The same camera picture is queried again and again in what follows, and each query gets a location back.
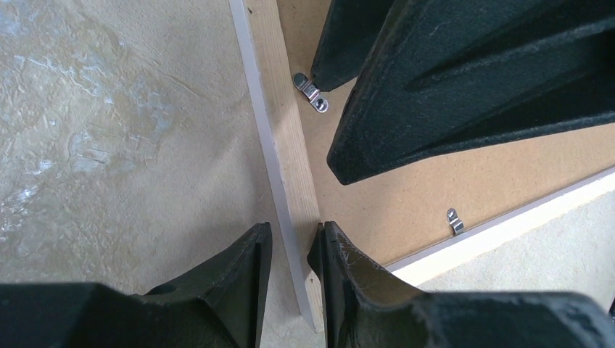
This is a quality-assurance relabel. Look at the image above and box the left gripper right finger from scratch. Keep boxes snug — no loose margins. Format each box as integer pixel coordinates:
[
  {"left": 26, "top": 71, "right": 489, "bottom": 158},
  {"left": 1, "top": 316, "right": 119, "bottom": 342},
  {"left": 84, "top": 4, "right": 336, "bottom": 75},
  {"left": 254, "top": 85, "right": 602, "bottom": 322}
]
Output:
[{"left": 307, "top": 222, "right": 614, "bottom": 347}]

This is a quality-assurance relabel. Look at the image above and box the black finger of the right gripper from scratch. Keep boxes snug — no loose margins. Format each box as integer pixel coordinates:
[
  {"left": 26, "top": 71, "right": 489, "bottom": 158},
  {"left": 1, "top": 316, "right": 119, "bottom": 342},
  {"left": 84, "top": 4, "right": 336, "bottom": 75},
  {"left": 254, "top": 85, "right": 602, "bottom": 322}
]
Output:
[
  {"left": 310, "top": 0, "right": 394, "bottom": 92},
  {"left": 327, "top": 1, "right": 614, "bottom": 185}
]

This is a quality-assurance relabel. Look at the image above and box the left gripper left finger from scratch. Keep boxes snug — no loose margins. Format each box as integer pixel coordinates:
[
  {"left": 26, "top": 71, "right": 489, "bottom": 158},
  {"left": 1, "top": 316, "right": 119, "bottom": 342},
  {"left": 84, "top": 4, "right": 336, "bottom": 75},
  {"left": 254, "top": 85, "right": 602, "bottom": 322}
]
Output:
[{"left": 1, "top": 223, "right": 272, "bottom": 347}]

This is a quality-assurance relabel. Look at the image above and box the white wooden picture frame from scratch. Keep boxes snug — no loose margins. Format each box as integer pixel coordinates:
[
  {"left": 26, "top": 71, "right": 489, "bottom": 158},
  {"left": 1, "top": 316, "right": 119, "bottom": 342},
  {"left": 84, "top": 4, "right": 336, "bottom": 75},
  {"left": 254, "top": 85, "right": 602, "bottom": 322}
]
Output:
[{"left": 231, "top": 1, "right": 614, "bottom": 331}]

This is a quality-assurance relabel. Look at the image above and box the brown backing board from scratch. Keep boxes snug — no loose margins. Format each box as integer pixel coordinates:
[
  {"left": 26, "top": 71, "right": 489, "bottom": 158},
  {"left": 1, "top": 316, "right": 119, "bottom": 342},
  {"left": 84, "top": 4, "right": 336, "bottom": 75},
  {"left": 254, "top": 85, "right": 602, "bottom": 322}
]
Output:
[{"left": 278, "top": 1, "right": 614, "bottom": 264}]

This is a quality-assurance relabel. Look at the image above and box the metal turn clip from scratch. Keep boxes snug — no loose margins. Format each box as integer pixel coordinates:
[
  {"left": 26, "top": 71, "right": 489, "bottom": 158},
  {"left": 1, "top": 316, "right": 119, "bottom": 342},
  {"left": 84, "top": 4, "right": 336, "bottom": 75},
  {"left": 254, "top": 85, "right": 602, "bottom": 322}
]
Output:
[
  {"left": 447, "top": 208, "right": 465, "bottom": 236},
  {"left": 292, "top": 72, "right": 329, "bottom": 113}
]

